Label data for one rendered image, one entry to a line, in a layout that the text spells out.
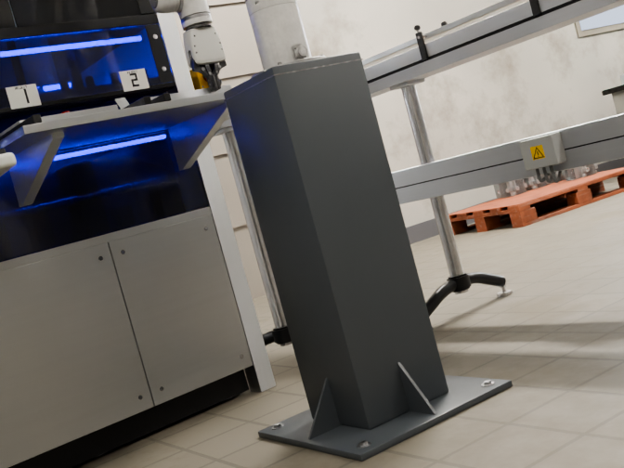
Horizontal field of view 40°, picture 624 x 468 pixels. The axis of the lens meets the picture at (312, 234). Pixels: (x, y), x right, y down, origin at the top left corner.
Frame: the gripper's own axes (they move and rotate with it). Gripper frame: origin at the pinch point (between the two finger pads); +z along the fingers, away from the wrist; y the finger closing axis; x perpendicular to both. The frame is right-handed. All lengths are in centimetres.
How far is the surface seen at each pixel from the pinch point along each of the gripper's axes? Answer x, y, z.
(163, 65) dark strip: -29.9, -4.1, -13.3
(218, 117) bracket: -1.8, 0.5, 9.2
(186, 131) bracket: -20.3, 0.5, 8.8
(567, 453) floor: 96, 12, 94
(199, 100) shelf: 9.9, 12.5, 5.7
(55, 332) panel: -31, 51, 54
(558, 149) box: 43, -82, 43
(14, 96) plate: -30, 43, -11
